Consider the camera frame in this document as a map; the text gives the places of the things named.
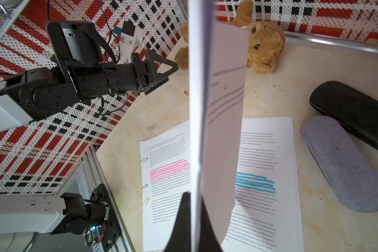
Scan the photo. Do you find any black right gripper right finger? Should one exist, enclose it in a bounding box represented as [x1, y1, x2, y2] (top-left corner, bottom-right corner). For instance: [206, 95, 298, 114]
[198, 198, 222, 252]

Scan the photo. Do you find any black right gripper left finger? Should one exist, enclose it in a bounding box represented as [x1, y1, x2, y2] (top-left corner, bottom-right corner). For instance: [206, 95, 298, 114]
[164, 192, 191, 252]

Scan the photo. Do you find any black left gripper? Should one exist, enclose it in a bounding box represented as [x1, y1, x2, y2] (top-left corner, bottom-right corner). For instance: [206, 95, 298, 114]
[105, 49, 178, 96]

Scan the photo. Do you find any yellow highlighted paper document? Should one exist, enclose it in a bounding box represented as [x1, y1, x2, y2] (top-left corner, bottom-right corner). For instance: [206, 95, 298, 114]
[188, 1, 249, 252]

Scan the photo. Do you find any pink highlighted paper document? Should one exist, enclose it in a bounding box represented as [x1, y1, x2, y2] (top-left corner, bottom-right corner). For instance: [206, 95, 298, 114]
[140, 121, 191, 252]

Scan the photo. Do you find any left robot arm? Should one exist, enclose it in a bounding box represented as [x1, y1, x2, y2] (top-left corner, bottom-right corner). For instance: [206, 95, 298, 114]
[0, 21, 179, 235]

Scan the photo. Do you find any blue highlighted paper document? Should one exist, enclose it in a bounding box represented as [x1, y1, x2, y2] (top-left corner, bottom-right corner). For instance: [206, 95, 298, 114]
[222, 117, 304, 252]

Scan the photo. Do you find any brown teddy bear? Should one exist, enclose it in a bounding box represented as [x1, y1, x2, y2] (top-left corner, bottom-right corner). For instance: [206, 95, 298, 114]
[175, 1, 286, 74]

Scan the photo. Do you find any grey glasses case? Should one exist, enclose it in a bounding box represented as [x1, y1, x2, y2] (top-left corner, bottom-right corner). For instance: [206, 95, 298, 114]
[300, 116, 378, 213]

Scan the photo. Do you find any black glasses case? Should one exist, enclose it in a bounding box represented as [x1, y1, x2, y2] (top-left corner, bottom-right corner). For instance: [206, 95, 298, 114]
[309, 81, 378, 150]

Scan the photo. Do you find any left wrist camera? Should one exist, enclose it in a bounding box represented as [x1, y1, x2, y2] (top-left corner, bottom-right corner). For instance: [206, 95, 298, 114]
[113, 22, 144, 57]

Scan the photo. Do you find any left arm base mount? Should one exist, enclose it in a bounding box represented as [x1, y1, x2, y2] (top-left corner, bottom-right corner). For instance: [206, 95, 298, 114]
[83, 184, 122, 252]

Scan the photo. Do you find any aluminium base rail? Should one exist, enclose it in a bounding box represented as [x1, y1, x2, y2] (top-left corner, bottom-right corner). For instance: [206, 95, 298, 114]
[74, 147, 135, 252]

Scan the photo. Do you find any white wire shelf basket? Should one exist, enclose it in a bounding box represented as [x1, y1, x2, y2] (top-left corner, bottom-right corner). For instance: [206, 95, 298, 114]
[0, 0, 30, 38]

